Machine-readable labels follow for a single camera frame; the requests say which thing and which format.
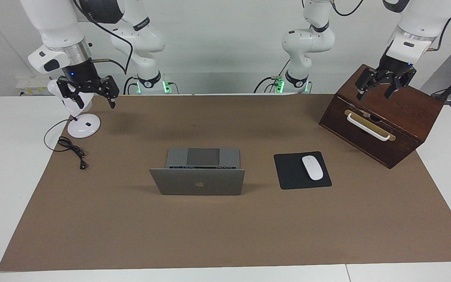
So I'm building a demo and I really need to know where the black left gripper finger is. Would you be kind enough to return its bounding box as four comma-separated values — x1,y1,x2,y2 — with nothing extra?
355,68,379,101
384,74,407,99

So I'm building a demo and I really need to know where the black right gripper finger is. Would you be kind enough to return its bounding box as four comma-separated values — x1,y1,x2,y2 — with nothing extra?
66,83,86,109
102,76,120,109

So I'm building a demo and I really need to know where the grey aluminium laptop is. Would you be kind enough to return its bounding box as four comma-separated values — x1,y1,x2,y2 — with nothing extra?
149,148,245,196

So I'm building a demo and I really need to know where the dark wooden drawer box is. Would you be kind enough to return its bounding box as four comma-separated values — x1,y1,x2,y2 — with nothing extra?
319,64,444,169

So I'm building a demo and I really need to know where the white desk lamp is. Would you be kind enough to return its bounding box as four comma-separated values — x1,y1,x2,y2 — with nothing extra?
47,78,101,139

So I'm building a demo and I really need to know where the white power strip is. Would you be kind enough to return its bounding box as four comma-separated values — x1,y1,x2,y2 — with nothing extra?
15,76,54,96

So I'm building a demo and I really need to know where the white computer mouse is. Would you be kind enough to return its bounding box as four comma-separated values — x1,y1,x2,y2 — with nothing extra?
302,155,324,181

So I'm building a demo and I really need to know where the black mouse pad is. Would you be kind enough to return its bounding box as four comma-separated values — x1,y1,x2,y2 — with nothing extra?
274,151,332,190

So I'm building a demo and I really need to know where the brown table mat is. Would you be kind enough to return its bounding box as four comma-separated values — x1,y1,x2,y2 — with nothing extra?
0,94,451,272

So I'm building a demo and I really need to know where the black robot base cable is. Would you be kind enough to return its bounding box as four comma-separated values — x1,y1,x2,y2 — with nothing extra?
123,76,140,95
254,59,292,94

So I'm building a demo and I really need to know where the white drawer handle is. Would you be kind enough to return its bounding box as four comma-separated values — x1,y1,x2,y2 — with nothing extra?
346,113,391,141

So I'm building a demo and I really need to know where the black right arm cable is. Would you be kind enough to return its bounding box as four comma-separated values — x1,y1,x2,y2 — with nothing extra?
73,0,134,75

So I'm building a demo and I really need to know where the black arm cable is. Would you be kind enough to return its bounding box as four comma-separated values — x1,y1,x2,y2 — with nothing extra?
329,0,451,51
73,0,134,75

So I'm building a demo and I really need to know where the black lamp power cable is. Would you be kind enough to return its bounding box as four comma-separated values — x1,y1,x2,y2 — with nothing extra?
44,119,88,170

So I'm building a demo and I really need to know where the brass handle backing plate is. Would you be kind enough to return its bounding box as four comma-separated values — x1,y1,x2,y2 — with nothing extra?
344,109,396,142

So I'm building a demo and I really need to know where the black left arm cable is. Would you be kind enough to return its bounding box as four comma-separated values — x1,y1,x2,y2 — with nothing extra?
329,0,451,51

